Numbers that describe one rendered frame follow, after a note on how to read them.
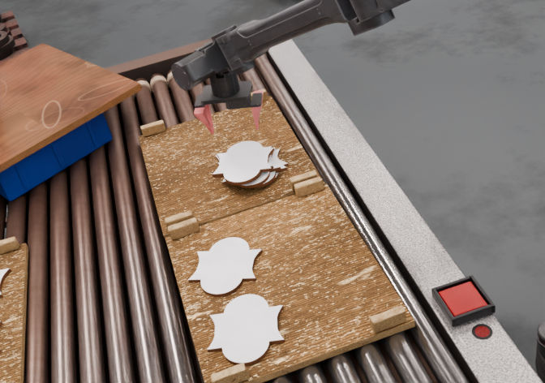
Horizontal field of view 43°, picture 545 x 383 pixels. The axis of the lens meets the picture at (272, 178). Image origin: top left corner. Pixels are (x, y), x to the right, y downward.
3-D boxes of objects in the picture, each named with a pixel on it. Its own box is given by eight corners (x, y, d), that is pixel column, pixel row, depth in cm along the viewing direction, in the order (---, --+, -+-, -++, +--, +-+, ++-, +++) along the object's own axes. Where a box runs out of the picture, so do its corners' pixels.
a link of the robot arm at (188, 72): (259, 63, 134) (238, 23, 132) (214, 90, 128) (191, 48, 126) (229, 75, 144) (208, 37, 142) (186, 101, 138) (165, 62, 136)
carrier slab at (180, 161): (272, 101, 180) (271, 95, 179) (325, 188, 147) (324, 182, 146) (139, 141, 175) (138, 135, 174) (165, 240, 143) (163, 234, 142)
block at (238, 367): (248, 371, 111) (245, 360, 109) (251, 380, 109) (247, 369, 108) (212, 384, 110) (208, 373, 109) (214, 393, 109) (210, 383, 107)
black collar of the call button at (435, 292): (472, 281, 120) (472, 274, 119) (495, 312, 114) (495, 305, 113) (431, 295, 119) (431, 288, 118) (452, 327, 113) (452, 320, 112)
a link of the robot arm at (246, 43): (404, 11, 102) (372, -58, 99) (379, 27, 99) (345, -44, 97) (253, 68, 138) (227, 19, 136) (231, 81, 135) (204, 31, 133)
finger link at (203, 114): (233, 139, 147) (225, 101, 142) (200, 143, 148) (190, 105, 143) (237, 122, 153) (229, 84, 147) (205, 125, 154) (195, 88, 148)
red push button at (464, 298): (470, 286, 119) (470, 280, 119) (488, 310, 115) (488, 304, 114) (438, 297, 119) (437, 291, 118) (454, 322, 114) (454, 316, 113)
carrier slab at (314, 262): (328, 189, 147) (326, 183, 146) (415, 326, 114) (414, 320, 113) (166, 243, 142) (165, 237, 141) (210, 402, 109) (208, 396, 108)
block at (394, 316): (403, 315, 114) (401, 303, 113) (408, 322, 113) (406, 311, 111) (370, 327, 114) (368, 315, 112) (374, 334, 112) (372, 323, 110)
